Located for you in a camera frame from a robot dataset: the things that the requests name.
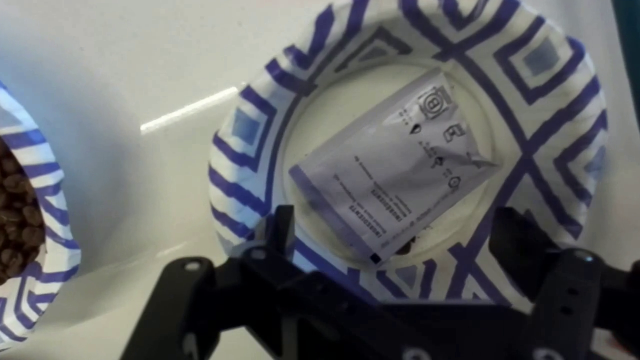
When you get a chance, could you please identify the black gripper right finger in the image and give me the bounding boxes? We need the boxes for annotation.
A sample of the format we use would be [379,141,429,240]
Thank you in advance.
[489,205,607,360]

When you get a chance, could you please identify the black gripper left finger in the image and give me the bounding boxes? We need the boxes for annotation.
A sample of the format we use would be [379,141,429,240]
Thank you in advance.
[121,203,299,360]

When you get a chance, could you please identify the white sachet with print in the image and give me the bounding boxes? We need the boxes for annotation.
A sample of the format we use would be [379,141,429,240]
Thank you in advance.
[289,68,500,266]

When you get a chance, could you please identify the patterned plate with coffee grounds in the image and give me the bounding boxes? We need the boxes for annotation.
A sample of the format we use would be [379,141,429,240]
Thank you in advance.
[0,79,84,353]

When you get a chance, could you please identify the blue patterned paper plate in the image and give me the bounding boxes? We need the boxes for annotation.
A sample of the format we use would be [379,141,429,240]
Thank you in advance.
[207,0,611,316]

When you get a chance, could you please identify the white plastic stirrer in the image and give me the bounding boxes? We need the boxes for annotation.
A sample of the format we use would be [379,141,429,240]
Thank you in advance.
[138,83,240,137]

